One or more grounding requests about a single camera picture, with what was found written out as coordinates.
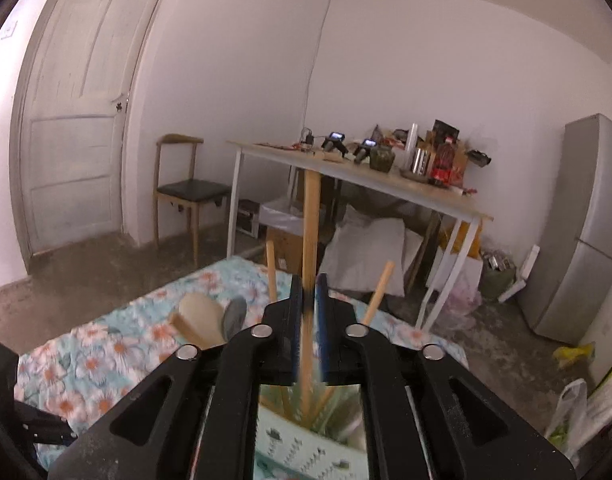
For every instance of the clear bin with white liner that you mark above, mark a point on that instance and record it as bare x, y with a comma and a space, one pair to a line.
281, 215

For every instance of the green plastic utensil basket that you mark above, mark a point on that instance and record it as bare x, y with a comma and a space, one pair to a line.
296, 450

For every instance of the white door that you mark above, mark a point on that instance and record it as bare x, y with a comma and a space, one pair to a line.
81, 110

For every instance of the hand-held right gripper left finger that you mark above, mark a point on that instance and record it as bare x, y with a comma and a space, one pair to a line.
297, 330

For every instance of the cardboard box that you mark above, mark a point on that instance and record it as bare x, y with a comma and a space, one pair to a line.
286, 252

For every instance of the black box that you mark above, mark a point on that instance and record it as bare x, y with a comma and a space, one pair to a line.
445, 131

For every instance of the green glass jar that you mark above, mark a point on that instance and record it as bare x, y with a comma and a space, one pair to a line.
382, 159

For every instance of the white tubes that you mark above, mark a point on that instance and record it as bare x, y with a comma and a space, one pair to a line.
526, 267

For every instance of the grey-green spoon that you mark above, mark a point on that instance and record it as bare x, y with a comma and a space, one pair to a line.
234, 316

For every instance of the small black appliance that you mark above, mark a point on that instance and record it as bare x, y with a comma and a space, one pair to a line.
247, 217

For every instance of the wooden chair with black seat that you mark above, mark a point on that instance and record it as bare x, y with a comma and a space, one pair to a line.
191, 190

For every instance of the white sacks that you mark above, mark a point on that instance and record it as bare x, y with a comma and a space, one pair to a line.
366, 255

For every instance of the black device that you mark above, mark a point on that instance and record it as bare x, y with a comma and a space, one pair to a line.
364, 150
333, 141

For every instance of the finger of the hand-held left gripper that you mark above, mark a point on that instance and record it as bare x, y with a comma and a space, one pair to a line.
46, 422

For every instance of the white wall switch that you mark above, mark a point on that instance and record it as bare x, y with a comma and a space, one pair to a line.
8, 30

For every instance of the clear plastic bag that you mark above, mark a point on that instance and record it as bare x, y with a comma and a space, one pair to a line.
581, 410

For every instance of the white table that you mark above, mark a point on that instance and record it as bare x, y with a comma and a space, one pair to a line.
356, 172

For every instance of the green bin with cans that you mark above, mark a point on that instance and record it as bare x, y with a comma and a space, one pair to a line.
497, 275

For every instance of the yellow-green bag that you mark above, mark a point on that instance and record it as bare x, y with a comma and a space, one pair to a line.
573, 354

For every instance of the pink plastic bag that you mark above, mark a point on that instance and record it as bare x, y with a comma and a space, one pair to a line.
458, 292

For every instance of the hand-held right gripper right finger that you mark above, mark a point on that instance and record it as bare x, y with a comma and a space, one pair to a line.
321, 330

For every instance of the red soda bottle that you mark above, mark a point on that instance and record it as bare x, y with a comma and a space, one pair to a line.
443, 165

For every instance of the floral blue blanket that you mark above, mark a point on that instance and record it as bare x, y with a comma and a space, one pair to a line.
116, 355

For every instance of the silver refrigerator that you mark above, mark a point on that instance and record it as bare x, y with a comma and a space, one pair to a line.
586, 230

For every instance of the yellow plastic bag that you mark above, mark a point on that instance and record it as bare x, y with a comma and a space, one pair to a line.
468, 240

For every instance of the white box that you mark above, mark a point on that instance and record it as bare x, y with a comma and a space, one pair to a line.
441, 270

